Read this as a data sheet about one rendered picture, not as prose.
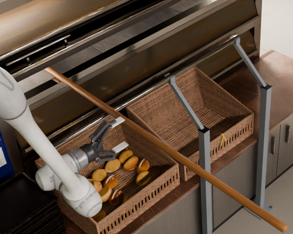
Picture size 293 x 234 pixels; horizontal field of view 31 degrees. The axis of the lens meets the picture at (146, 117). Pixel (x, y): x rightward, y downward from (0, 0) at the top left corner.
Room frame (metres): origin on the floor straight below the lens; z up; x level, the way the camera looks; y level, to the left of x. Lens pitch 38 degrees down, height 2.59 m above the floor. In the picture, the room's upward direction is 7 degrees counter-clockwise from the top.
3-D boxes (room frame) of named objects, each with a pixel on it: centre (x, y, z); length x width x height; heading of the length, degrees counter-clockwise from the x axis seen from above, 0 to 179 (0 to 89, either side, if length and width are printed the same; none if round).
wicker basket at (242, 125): (2.35, -0.25, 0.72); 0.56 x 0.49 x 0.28; 127
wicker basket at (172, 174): (1.99, 0.23, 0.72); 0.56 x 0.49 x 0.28; 129
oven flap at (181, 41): (2.55, -0.07, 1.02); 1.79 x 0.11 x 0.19; 128
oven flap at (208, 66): (2.55, -0.07, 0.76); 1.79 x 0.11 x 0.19; 128
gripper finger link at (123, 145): (1.70, 0.13, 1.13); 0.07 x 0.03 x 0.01; 127
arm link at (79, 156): (1.57, 0.29, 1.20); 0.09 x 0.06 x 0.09; 37
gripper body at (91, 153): (1.62, 0.23, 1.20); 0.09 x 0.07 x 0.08; 127
